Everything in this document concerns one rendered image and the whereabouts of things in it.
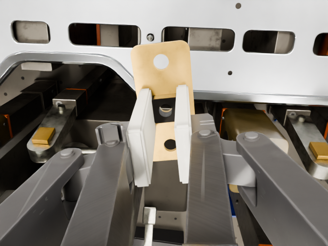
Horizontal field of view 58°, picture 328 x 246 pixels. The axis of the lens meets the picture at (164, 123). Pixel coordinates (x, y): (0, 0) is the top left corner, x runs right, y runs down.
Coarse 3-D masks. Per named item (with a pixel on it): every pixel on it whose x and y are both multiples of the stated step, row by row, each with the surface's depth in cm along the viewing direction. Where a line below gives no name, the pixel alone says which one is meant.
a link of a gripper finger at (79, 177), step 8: (128, 152) 13; (88, 160) 13; (128, 160) 13; (80, 168) 12; (88, 168) 12; (128, 168) 13; (72, 176) 12; (80, 176) 12; (128, 176) 13; (72, 184) 12; (80, 184) 12; (64, 192) 12; (72, 192) 12; (80, 192) 12; (72, 200) 12
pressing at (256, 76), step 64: (0, 0) 42; (64, 0) 41; (128, 0) 41; (192, 0) 41; (256, 0) 41; (320, 0) 40; (0, 64) 45; (128, 64) 45; (192, 64) 44; (256, 64) 44; (320, 64) 44
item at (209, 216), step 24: (192, 144) 12; (216, 144) 12; (192, 168) 10; (216, 168) 10; (192, 192) 9; (216, 192) 9; (192, 216) 8; (216, 216) 8; (192, 240) 7; (216, 240) 7
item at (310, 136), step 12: (288, 120) 47; (300, 120) 46; (288, 132) 47; (300, 132) 44; (312, 132) 44; (300, 144) 42; (312, 144) 40; (324, 144) 40; (300, 156) 42; (312, 156) 39; (324, 156) 39; (312, 168) 39; (324, 168) 38
